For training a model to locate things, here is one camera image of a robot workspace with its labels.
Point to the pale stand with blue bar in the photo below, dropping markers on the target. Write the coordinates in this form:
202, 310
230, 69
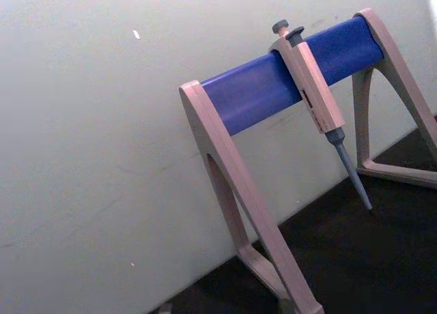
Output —
252, 88

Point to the pale pipette with grey tip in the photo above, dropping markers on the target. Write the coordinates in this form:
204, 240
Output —
315, 85

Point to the black table cloth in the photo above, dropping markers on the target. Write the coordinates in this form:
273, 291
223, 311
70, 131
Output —
358, 259

